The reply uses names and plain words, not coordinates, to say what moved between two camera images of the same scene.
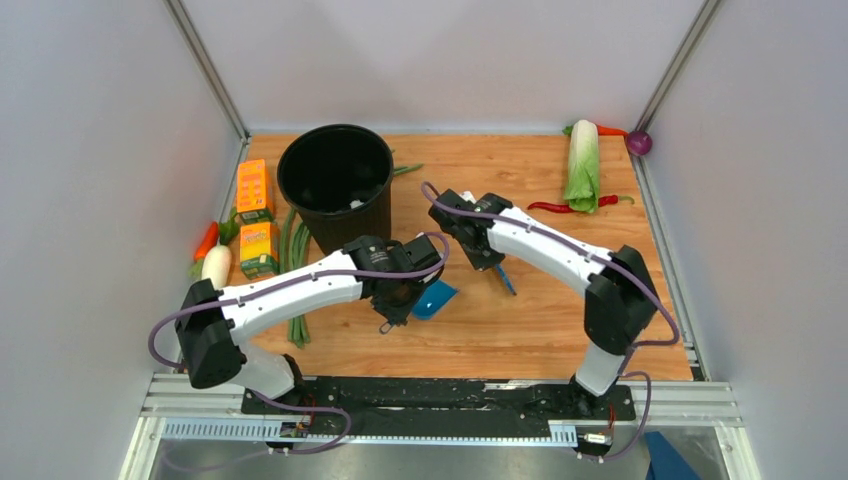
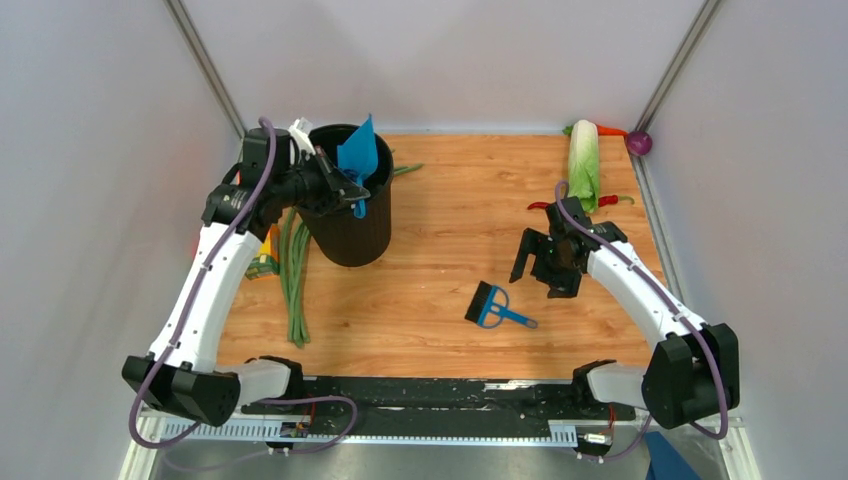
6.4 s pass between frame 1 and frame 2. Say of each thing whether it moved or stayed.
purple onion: stayed
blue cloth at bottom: stayed
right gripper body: moved
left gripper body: moved
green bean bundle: stayed
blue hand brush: moved
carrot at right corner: stayed
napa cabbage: stayed
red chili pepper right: stayed
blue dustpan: moved
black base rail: stayed
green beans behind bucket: stayed
